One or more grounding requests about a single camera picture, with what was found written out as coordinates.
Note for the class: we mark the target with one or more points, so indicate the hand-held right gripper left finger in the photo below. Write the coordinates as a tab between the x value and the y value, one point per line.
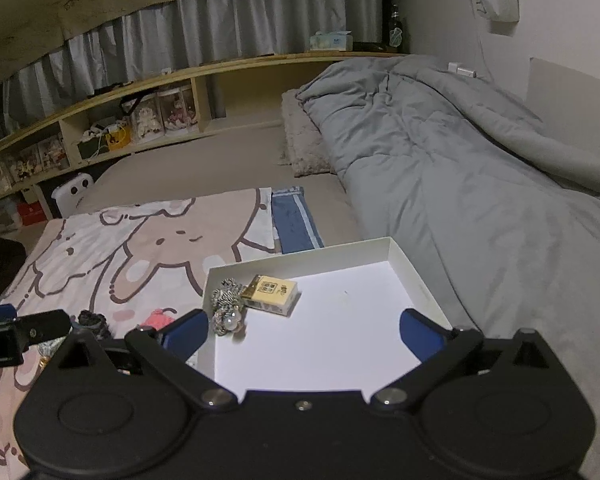
186	332

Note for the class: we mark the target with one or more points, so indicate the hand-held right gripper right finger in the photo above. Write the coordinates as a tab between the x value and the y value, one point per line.
420	335

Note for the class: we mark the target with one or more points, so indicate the pink crochet doll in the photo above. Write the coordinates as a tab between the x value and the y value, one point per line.
156	318

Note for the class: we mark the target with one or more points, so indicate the silver beaded ornament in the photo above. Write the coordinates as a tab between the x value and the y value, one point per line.
227	307

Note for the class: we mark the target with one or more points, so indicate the dark blue crochet pouch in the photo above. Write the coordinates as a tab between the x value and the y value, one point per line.
94	323

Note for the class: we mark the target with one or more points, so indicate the white cardboard box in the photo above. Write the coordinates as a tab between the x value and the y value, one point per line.
330	330

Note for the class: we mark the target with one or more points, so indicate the small yellow box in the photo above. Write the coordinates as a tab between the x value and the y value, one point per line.
272	297

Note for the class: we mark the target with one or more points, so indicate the dark chair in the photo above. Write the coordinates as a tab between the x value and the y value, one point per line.
0	267

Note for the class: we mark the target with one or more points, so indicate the cartoon printed blanket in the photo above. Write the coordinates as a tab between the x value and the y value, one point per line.
130	255

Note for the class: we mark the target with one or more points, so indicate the clear storage box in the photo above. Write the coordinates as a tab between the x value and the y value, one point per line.
1	216

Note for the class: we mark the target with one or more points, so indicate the red box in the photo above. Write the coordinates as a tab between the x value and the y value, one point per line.
31	213

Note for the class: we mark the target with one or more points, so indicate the white appliance with two holes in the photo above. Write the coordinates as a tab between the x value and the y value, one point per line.
72	192

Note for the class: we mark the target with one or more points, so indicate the blue folded cloth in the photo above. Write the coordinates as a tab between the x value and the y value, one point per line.
292	222

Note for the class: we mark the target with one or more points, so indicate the grey duvet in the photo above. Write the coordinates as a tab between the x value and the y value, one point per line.
455	185

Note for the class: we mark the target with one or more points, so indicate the yellow bag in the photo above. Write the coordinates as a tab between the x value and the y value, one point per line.
118	135

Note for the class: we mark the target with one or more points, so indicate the clear doll display box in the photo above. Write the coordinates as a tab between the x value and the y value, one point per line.
177	109
146	119

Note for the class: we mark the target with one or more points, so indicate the fuzzy beige pillow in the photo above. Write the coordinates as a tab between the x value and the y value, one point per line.
302	135

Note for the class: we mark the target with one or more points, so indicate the wooden bedside shelf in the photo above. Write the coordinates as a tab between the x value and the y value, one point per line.
230	67

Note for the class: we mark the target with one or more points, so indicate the white charger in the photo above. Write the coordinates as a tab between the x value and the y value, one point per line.
462	67

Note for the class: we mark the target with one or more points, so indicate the grey curtain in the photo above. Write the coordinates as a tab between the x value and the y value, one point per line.
205	30

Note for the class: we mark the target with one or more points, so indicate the dark glass bottle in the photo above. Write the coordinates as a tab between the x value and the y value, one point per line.
394	30

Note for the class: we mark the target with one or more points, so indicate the light blue tissue box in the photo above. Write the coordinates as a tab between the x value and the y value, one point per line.
331	40

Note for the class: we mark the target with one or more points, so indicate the beige wall panel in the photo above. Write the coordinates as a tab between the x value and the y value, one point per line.
575	95

